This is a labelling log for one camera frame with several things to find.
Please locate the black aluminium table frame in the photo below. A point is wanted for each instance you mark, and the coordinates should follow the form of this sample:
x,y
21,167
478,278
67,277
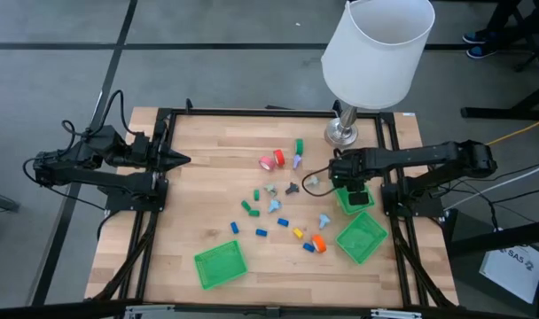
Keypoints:
x,y
274,112

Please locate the black rig crossbar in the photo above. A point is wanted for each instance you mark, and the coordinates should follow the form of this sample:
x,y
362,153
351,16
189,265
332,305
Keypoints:
x,y
52,310

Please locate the small yellow stapler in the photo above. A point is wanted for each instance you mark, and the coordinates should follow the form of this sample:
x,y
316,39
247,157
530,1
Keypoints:
x,y
298,233

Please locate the small green stapler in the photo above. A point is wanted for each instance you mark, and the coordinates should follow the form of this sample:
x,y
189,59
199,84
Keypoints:
x,y
254,213
245,205
256,195

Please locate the green plastic basket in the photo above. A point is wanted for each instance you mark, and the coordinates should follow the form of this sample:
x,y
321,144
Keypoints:
x,y
361,238
221,265
342,203

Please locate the silver metal bracket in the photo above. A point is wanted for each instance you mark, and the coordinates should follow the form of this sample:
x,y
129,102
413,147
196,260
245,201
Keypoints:
x,y
150,312
396,314

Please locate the light blue stapler remover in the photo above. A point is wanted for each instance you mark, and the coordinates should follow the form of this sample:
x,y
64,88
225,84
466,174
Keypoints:
x,y
324,220

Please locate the silver stapler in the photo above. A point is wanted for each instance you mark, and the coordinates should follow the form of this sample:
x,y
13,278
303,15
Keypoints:
x,y
275,206

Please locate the red tape roll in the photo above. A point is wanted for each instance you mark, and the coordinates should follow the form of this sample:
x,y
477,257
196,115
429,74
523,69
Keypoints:
x,y
282,158

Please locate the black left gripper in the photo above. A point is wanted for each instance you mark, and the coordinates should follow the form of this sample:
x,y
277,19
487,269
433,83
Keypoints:
x,y
150,155

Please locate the white paper box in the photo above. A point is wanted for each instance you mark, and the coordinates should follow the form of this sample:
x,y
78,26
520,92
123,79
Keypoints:
x,y
513,270

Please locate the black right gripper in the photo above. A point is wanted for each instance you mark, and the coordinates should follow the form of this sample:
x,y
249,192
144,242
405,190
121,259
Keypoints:
x,y
349,170

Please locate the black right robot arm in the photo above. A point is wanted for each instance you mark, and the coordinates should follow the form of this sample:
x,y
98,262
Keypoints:
x,y
429,155

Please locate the green tape roll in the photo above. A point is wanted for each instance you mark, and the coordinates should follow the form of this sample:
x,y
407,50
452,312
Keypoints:
x,y
301,147

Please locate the orange small block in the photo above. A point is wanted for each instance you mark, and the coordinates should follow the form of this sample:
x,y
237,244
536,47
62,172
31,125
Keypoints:
x,y
322,246

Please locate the black desk frame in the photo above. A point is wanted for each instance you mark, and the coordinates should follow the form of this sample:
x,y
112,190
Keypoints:
x,y
495,239
495,114

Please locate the person's blue shoe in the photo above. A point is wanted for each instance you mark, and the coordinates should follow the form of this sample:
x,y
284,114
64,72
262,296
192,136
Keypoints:
x,y
475,37

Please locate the person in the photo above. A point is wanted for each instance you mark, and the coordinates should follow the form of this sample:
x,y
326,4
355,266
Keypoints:
x,y
500,17

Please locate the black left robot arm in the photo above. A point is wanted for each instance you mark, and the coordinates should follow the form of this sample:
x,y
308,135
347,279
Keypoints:
x,y
119,179

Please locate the small white label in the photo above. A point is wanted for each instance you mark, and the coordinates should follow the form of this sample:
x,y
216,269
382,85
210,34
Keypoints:
x,y
409,114

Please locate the white shade silver table lamp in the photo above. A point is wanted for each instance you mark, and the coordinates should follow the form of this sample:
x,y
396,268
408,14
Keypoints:
x,y
376,53

